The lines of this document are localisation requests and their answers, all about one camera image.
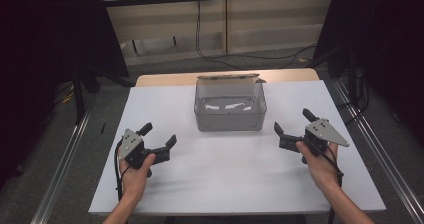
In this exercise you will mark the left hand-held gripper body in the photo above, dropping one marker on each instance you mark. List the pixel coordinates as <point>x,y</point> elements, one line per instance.
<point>131,145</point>

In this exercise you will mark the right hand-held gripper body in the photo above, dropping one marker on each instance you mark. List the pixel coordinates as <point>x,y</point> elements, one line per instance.
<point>325,132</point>

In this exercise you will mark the grey clear storage box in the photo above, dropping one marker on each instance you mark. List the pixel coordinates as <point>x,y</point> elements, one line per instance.
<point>230,120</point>

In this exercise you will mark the person's left hand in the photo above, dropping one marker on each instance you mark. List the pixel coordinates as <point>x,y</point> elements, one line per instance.
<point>135,182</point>

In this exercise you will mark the person's right hand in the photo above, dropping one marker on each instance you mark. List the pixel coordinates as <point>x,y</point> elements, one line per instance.
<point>321,170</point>

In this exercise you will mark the wooden table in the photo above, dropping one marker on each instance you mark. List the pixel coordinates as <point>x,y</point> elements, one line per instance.
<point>166,79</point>

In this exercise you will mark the white table sheet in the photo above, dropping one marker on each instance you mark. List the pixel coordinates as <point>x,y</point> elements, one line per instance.
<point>216,180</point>

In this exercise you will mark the black curtain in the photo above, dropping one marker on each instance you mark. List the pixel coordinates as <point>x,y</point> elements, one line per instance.
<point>40,67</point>
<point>393,44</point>

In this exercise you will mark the aluminium floor rail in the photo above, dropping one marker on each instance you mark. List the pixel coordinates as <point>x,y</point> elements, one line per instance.
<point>383,150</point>
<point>63,170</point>

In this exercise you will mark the black stand post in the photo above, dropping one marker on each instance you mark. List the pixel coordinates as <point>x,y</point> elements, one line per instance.
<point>79,97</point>

